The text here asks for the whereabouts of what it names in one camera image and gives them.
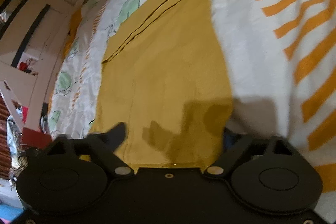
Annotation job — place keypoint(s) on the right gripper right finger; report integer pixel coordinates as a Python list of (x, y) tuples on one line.
[(234, 147)]

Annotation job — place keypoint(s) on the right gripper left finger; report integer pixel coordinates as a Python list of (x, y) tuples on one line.
[(104, 145)]

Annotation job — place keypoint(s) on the mustard yellow knit sweater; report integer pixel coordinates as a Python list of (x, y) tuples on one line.
[(164, 75)]

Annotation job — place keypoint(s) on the brown striped curtain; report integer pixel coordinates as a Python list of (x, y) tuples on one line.
[(5, 158)]

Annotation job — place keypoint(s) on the red item on shelf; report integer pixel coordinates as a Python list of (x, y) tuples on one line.
[(27, 67)]

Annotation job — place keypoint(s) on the orange bed sheet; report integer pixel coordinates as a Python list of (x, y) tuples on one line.
[(74, 23)]

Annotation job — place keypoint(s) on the white wooden shelf unit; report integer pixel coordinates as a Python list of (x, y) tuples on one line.
[(35, 30)]

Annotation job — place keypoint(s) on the white leaf-print duvet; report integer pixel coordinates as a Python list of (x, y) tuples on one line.
[(281, 61)]

